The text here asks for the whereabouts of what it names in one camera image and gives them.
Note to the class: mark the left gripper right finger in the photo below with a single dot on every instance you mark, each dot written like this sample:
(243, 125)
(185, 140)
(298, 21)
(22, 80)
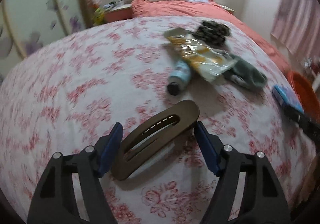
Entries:
(247, 190)

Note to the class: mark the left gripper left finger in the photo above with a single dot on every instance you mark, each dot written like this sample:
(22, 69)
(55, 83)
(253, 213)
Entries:
(54, 197)

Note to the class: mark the brown hair clip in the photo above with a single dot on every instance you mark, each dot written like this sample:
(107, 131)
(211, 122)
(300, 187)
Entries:
(152, 136)

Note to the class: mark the black daisy-print cloth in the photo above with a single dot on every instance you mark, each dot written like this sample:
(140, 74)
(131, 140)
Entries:
(212, 33)

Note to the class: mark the light blue cream tube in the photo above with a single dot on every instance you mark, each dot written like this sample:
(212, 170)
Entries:
(179, 78)

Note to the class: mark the orange plastic basket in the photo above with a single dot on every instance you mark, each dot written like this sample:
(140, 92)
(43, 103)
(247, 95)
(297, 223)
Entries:
(305, 94)

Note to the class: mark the teal green sock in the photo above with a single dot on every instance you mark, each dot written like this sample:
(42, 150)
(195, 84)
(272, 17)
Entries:
(246, 75)

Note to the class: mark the pink striped curtain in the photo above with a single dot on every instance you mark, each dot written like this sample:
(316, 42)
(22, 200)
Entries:
(297, 27)

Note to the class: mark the floral white pink bedsheet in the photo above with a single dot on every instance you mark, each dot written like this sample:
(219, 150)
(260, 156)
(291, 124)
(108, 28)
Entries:
(71, 92)

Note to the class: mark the yellow snack bag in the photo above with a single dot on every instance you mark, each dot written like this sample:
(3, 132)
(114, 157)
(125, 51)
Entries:
(208, 62)

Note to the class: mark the floral glass wardrobe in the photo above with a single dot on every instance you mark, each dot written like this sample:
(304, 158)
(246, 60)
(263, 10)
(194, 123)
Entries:
(28, 25)

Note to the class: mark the pink white nightstand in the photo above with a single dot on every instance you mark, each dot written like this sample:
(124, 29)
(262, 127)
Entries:
(118, 13)

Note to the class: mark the white wire rack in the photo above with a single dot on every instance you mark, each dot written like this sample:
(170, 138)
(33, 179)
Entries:
(311, 71)

